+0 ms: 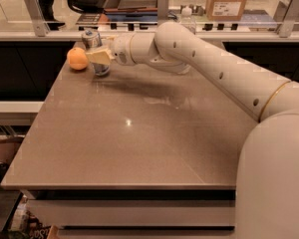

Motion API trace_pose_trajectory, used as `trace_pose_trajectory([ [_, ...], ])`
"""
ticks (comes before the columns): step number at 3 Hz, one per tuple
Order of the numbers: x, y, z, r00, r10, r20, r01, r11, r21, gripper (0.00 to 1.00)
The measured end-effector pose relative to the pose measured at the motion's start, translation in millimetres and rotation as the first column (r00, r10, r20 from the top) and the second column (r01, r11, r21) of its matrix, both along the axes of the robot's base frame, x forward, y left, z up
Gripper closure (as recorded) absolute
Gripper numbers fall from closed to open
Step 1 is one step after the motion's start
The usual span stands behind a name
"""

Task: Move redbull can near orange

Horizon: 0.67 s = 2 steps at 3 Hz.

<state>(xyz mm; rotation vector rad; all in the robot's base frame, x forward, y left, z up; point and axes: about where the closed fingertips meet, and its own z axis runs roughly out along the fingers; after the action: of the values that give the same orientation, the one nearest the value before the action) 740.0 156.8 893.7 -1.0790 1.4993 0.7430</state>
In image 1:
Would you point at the orange fruit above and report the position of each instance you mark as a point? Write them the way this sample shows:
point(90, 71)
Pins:
point(77, 59)

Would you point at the grey metal post right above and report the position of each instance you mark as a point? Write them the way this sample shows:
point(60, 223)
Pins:
point(286, 27)

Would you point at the grey drawer front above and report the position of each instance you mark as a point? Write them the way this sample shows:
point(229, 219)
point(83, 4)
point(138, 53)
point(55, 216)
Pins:
point(128, 213)

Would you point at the cardboard box with label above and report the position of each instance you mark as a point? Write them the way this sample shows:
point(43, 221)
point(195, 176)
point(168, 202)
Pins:
point(225, 10)

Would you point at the silver redbull can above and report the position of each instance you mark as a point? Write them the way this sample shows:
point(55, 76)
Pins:
point(92, 39)

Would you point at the grey metal post left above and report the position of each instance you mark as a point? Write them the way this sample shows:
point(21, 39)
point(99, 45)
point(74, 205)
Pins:
point(39, 24)

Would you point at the clear plastic water bottle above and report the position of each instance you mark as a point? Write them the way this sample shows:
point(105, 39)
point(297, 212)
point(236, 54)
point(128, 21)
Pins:
point(187, 20)

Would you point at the grey metal post middle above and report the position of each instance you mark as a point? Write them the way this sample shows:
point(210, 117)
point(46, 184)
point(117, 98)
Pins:
point(162, 11)

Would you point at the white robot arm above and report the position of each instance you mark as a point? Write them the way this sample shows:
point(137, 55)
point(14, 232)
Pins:
point(267, 185)

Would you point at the open dark tray box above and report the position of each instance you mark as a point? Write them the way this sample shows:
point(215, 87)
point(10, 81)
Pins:
point(133, 2)

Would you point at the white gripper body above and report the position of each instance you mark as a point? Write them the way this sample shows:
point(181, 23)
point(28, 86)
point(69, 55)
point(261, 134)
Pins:
point(121, 52)

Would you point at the grey metal post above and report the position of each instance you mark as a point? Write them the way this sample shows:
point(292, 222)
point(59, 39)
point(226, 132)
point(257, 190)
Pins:
point(162, 11)
point(286, 27)
point(39, 24)

